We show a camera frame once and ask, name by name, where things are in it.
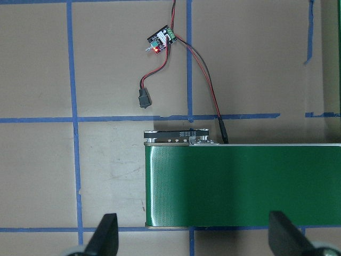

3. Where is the green conveyor belt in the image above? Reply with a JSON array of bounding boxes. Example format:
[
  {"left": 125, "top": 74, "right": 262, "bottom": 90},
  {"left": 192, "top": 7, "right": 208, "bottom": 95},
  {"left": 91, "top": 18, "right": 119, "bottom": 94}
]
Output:
[{"left": 144, "top": 129, "right": 340, "bottom": 228}]

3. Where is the small motor controller board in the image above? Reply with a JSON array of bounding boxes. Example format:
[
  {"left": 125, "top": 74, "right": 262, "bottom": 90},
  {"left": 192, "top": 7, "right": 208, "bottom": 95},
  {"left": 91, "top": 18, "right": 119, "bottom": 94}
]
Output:
[{"left": 145, "top": 25, "right": 177, "bottom": 54}]

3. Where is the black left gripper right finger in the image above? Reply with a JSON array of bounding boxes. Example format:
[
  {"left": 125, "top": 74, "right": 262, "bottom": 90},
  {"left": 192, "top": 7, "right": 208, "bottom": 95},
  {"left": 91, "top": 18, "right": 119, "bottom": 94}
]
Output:
[{"left": 268, "top": 211, "right": 315, "bottom": 256}]

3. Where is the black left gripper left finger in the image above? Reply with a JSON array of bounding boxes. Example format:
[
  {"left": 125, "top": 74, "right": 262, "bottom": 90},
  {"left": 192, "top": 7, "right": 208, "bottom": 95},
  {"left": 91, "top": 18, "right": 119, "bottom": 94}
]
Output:
[{"left": 84, "top": 213, "right": 119, "bottom": 255}]

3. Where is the red black power cable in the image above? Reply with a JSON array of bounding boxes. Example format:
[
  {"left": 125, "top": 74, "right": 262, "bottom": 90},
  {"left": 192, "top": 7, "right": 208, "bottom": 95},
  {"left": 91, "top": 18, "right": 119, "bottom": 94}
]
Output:
[{"left": 137, "top": 0, "right": 230, "bottom": 145}]

